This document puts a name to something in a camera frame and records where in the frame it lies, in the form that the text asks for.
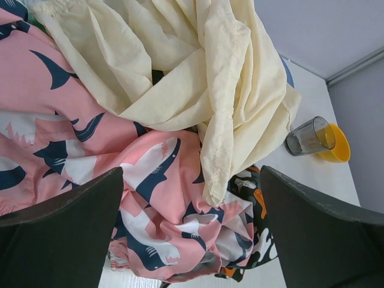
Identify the grey glass tumbler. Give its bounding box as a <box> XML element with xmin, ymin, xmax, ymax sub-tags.
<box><xmin>284</xmin><ymin>116</ymin><xmax>336</xmax><ymax>157</ymax></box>

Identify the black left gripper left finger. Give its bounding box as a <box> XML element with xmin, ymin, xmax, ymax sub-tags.
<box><xmin>1</xmin><ymin>167</ymin><xmax>124</xmax><ymax>287</ymax></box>

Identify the green cloth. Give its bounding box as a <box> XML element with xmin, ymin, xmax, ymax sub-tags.
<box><xmin>31</xmin><ymin>19</ymin><xmax>48</xmax><ymax>34</ymax></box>

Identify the pink shark print cloth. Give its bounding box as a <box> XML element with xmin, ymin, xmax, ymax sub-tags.
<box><xmin>1</xmin><ymin>1</ymin><xmax>254</xmax><ymax>282</ymax></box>

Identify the yellow plastic bowl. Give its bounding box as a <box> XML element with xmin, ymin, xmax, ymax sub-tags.
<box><xmin>316</xmin><ymin>123</ymin><xmax>351</xmax><ymax>163</ymax></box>

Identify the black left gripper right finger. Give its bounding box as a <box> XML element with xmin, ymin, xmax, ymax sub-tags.
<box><xmin>260</xmin><ymin>166</ymin><xmax>383</xmax><ymax>287</ymax></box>

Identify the black orange patterned cloth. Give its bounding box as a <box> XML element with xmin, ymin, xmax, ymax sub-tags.
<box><xmin>215</xmin><ymin>166</ymin><xmax>277</xmax><ymax>282</ymax></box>

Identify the blue plate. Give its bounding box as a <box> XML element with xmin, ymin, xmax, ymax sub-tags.
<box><xmin>280</xmin><ymin>56</ymin><xmax>295</xmax><ymax>88</ymax></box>

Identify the cream yellow cloth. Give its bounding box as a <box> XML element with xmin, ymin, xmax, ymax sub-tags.
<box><xmin>30</xmin><ymin>1</ymin><xmax>301</xmax><ymax>206</ymax></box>

